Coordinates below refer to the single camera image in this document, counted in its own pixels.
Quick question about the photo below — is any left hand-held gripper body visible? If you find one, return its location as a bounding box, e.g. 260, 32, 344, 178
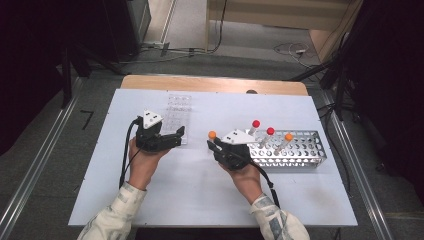
134, 109, 168, 154

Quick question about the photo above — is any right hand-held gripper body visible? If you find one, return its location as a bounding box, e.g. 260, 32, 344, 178
214, 128, 258, 172

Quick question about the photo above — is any orange-capped test tube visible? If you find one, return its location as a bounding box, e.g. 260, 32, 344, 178
273, 132, 294, 157
207, 130, 222, 145

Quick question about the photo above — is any clear plastic tube rack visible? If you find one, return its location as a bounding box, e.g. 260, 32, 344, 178
161, 94, 194, 146

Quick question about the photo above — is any red-capped test tube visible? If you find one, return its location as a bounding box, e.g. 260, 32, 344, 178
259, 126, 276, 150
246, 119, 261, 137

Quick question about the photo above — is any perforated metal tube rack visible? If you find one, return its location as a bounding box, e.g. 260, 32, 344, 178
247, 129, 328, 169

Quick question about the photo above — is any person's left hand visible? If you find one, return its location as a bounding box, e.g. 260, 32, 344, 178
127, 137, 171, 191

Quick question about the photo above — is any person's right hand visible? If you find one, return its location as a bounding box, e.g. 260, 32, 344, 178
221, 162, 265, 205

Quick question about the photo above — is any black stand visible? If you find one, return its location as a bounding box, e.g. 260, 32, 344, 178
59, 44, 129, 110

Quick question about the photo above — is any dark cabinet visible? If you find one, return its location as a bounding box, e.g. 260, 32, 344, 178
102, 0, 153, 64

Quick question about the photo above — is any light wooden cabinet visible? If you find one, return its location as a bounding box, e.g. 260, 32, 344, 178
204, 0, 364, 63

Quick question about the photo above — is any left hand-held gripper cable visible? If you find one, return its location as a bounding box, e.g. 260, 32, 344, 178
118, 115, 143, 190

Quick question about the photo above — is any hand-held gripper cable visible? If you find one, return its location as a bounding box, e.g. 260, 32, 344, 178
118, 115, 143, 190
249, 161, 281, 210

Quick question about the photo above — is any right hand-held gripper cable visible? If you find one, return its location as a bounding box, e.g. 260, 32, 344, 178
249, 161, 281, 210

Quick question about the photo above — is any grey floor cable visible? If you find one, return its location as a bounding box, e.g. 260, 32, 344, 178
119, 45, 208, 65

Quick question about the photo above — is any black floor cable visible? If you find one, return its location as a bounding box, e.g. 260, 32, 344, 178
205, 0, 229, 54

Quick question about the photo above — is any metal floor rail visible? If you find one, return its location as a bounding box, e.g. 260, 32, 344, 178
0, 77, 85, 236
319, 89, 395, 240

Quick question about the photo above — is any white floor cable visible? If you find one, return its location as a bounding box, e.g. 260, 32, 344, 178
273, 42, 322, 70

